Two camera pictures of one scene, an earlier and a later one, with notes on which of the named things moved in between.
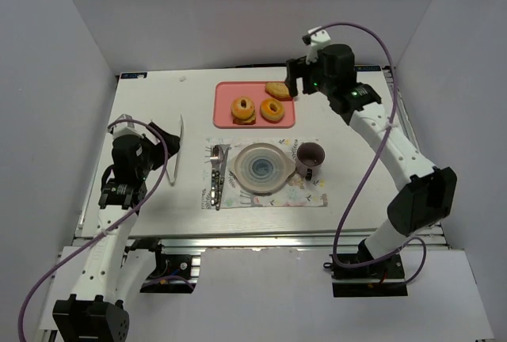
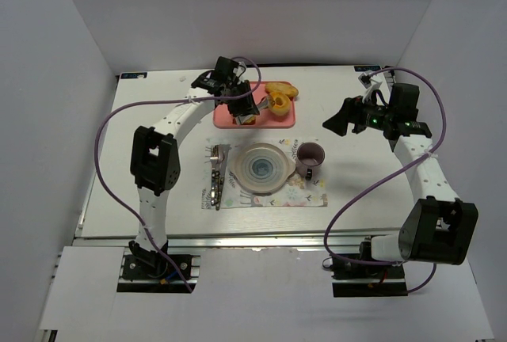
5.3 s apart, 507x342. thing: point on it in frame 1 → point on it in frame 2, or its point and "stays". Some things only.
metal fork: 213,187 stays
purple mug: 310,157 stays
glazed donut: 268,115 → 282,104
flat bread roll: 278,90 stays
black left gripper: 157,147 → 242,105
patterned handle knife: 226,147 stays
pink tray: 226,92 stays
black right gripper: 293,74 → 353,114
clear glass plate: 261,168 stays
